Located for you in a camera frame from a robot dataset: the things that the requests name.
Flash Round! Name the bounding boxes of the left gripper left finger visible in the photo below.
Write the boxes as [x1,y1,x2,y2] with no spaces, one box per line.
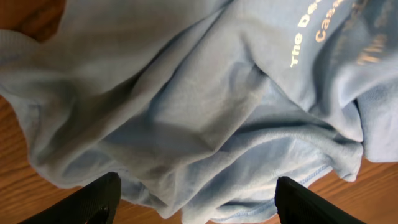
[21,172,121,224]

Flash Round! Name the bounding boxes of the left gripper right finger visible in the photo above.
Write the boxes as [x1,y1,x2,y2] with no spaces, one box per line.
[274,176,364,224]

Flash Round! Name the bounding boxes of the light blue printed t-shirt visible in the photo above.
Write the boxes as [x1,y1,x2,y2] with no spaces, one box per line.
[1,0,397,223]

